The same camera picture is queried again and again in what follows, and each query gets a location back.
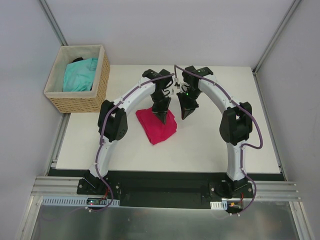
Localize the pink t shirt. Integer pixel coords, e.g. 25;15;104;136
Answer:
135;108;177;145

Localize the wicker basket with liner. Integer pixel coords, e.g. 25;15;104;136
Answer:
44;44;111;113

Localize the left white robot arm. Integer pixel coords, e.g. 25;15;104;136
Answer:
78;69;174;195

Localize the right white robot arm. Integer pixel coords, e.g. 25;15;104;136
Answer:
177;65;253;199

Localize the teal t shirt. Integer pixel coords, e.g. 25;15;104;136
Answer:
62;57;98;92

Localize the black garment in basket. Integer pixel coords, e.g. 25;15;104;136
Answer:
71;57;84;63

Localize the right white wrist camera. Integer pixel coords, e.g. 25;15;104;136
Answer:
173;77;189;93

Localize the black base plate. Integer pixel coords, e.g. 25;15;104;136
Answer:
47;168;287;208

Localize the right white cable duct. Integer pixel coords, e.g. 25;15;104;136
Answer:
210;200;228;211

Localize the white cable duct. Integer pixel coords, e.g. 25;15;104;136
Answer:
210;200;228;211
42;196;120;208

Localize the left white cable duct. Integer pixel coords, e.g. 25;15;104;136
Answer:
42;196;120;208

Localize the front aluminium rail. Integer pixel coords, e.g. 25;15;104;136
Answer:
31;176;302;202

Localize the left aluminium frame post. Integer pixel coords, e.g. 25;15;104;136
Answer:
38;0;68;46

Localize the aluminium frame post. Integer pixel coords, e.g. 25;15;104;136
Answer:
252;0;303;76
38;0;68;46

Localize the right aluminium frame post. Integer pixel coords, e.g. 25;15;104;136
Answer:
252;0;303;76

